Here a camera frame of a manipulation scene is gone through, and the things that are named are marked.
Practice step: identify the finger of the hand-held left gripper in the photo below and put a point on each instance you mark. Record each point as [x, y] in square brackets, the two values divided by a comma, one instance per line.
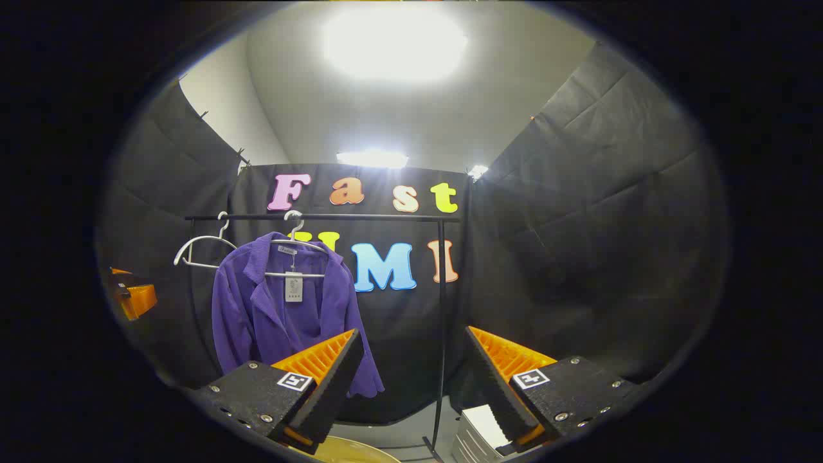
[138, 299]

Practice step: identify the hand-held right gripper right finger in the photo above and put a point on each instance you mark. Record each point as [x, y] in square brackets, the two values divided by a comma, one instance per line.
[495, 393]

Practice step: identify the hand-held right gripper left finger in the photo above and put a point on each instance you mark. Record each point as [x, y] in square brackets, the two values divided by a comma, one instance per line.
[334, 393]

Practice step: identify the beige laundry hamper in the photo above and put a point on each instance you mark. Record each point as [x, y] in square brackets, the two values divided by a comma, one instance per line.
[347, 451]

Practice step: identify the purple knit jacket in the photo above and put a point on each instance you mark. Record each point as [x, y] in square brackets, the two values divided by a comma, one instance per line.
[257, 321]

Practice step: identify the white clothes hanger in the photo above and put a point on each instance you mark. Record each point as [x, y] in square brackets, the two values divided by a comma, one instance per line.
[224, 230]
[302, 275]

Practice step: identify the black clothes rack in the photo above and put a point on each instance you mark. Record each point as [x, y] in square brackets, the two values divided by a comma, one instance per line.
[386, 218]

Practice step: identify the white ribbed box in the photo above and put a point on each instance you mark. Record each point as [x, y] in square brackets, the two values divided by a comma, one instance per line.
[479, 421]

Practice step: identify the black backdrop cloth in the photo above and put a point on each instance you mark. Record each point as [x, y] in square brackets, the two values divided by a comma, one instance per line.
[578, 257]

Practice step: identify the small ceiling light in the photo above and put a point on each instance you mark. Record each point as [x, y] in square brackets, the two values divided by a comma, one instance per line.
[478, 172]

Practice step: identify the ceiling light strip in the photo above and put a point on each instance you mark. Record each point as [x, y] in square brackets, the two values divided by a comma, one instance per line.
[373, 159]

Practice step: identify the large ceiling light panel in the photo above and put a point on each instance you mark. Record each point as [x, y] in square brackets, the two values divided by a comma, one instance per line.
[395, 42]

